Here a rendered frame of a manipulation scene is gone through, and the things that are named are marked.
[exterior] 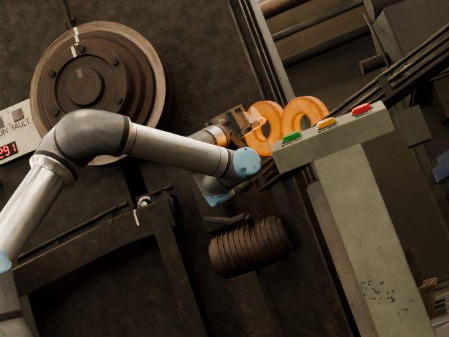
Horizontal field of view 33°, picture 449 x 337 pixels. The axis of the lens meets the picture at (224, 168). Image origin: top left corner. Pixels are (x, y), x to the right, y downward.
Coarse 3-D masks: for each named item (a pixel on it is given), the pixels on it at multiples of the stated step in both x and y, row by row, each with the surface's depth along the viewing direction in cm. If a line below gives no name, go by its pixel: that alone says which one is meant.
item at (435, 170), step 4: (444, 152) 116; (448, 152) 115; (440, 156) 118; (444, 156) 117; (448, 156) 115; (440, 160) 119; (444, 160) 114; (448, 160) 113; (440, 164) 116; (444, 164) 114; (448, 164) 113; (436, 168) 118; (440, 168) 116; (444, 168) 115; (448, 168) 114; (432, 172) 122; (436, 172) 118; (440, 172) 116; (444, 172) 115; (448, 172) 114; (436, 176) 119; (440, 176) 117; (444, 176) 115; (448, 176) 116; (436, 180) 120; (440, 180) 118; (444, 180) 121; (448, 180) 118; (448, 184) 119
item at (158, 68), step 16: (80, 32) 248; (128, 32) 244; (48, 48) 250; (144, 48) 242; (160, 64) 240; (32, 80) 250; (160, 80) 239; (32, 96) 250; (160, 96) 239; (32, 112) 249; (160, 112) 238; (96, 160) 242; (112, 160) 240
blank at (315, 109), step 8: (304, 96) 205; (288, 104) 208; (296, 104) 206; (304, 104) 204; (312, 104) 202; (320, 104) 202; (288, 112) 208; (296, 112) 206; (304, 112) 204; (312, 112) 202; (320, 112) 200; (328, 112) 202; (288, 120) 209; (296, 120) 208; (312, 120) 202; (288, 128) 209; (296, 128) 209
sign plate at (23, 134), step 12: (12, 108) 266; (24, 108) 265; (12, 120) 265; (24, 120) 264; (0, 132) 266; (12, 132) 265; (24, 132) 264; (36, 132) 262; (0, 144) 265; (12, 144) 264; (24, 144) 263; (36, 144) 262; (0, 156) 264; (12, 156) 264
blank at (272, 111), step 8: (256, 104) 218; (264, 104) 216; (272, 104) 214; (248, 112) 221; (264, 112) 216; (272, 112) 214; (280, 112) 213; (272, 120) 214; (280, 120) 212; (256, 128) 220; (272, 128) 214; (280, 128) 212; (248, 136) 222; (256, 136) 219; (264, 136) 221; (272, 136) 215; (280, 136) 212; (248, 144) 222; (256, 144) 220; (264, 144) 217; (272, 144) 215; (264, 152) 217
